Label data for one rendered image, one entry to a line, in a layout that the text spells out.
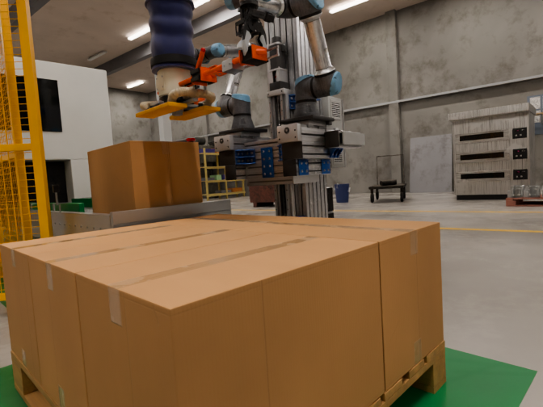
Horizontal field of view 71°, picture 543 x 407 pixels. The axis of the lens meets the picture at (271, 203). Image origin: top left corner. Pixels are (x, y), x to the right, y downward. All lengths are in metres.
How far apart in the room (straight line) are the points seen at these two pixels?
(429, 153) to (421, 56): 2.88
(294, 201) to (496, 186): 6.79
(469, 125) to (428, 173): 3.46
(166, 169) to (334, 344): 1.45
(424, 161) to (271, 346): 11.53
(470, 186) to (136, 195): 7.66
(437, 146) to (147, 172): 10.65
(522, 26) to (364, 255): 11.61
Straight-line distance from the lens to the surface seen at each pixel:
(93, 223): 2.13
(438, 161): 12.03
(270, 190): 9.32
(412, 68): 12.85
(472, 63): 12.39
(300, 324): 0.80
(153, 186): 2.06
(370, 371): 1.06
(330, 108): 2.60
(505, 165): 8.76
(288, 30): 2.56
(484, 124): 8.86
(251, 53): 1.56
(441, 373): 1.49
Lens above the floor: 0.72
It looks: 4 degrees down
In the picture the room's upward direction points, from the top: 4 degrees counter-clockwise
